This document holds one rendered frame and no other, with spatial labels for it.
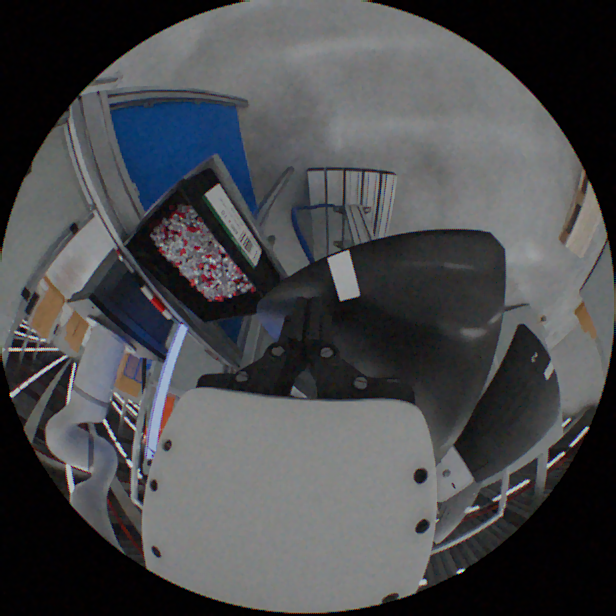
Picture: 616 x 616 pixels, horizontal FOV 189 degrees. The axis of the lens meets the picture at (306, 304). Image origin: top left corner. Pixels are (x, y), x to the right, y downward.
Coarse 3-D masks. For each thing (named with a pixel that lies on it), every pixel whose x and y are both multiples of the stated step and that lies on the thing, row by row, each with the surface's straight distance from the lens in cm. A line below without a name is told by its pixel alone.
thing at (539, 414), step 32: (512, 352) 37; (544, 352) 42; (512, 384) 36; (544, 384) 41; (480, 416) 34; (512, 416) 36; (544, 416) 42; (480, 448) 34; (512, 448) 38; (480, 480) 36
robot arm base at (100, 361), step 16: (96, 320) 57; (96, 336) 59; (112, 336) 58; (96, 352) 58; (112, 352) 58; (80, 368) 61; (96, 368) 58; (112, 368) 59; (80, 384) 59; (96, 384) 58; (112, 384) 62
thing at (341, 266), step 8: (336, 256) 13; (344, 256) 13; (336, 264) 13; (344, 264) 13; (336, 272) 13; (344, 272) 13; (352, 272) 13; (336, 280) 13; (344, 280) 13; (352, 280) 13; (344, 288) 13; (352, 288) 13; (344, 296) 13; (352, 296) 13
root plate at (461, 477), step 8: (448, 456) 34; (456, 456) 34; (440, 464) 34; (448, 464) 34; (456, 464) 34; (464, 464) 35; (440, 472) 34; (456, 472) 35; (464, 472) 35; (440, 480) 35; (448, 480) 35; (456, 480) 35; (464, 480) 36; (472, 480) 36; (440, 488) 35; (448, 488) 35; (456, 488) 36; (440, 496) 35; (448, 496) 36
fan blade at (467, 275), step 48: (384, 240) 12; (432, 240) 12; (480, 240) 13; (288, 288) 16; (336, 288) 13; (384, 288) 12; (432, 288) 12; (480, 288) 13; (336, 336) 14; (384, 336) 13; (432, 336) 12; (480, 336) 13; (432, 384) 14; (480, 384) 15; (432, 432) 17
